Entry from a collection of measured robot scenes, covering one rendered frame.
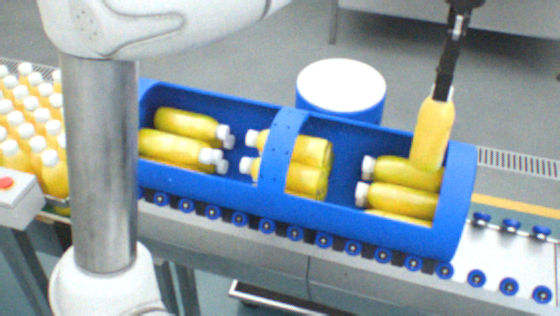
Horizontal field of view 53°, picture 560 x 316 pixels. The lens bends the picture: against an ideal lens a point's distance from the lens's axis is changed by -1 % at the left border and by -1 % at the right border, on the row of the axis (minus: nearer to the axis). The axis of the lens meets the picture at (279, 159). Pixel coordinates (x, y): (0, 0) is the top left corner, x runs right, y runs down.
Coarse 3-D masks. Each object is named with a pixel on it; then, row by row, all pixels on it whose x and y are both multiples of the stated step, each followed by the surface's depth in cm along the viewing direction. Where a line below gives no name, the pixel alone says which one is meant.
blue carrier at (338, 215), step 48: (144, 96) 154; (192, 96) 156; (240, 144) 161; (288, 144) 130; (336, 144) 152; (384, 144) 147; (192, 192) 141; (240, 192) 135; (336, 192) 154; (384, 240) 130; (432, 240) 125
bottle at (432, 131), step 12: (420, 108) 114; (432, 108) 110; (444, 108) 110; (420, 120) 113; (432, 120) 111; (444, 120) 111; (420, 132) 115; (432, 132) 113; (444, 132) 113; (420, 144) 116; (432, 144) 115; (444, 144) 116; (420, 156) 118; (432, 156) 117; (420, 168) 120; (432, 168) 119
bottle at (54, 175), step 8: (48, 168) 146; (56, 168) 146; (64, 168) 148; (48, 176) 146; (56, 176) 147; (64, 176) 148; (48, 184) 148; (56, 184) 148; (64, 184) 149; (48, 192) 151; (56, 192) 150; (64, 192) 151; (56, 208) 155
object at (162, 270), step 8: (160, 264) 178; (168, 264) 183; (160, 272) 180; (168, 272) 185; (160, 280) 184; (168, 280) 186; (160, 288) 187; (168, 288) 188; (160, 296) 191; (168, 296) 190; (168, 304) 193; (176, 304) 199; (168, 312) 196; (176, 312) 201
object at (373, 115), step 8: (296, 88) 180; (296, 96) 181; (384, 96) 177; (296, 104) 182; (304, 104) 175; (312, 104) 173; (376, 104) 174; (320, 112) 172; (328, 112) 171; (336, 112) 171; (344, 112) 171; (352, 112) 171; (360, 112) 171; (368, 112) 172; (376, 112) 175; (360, 120) 173; (368, 120) 175; (376, 120) 179
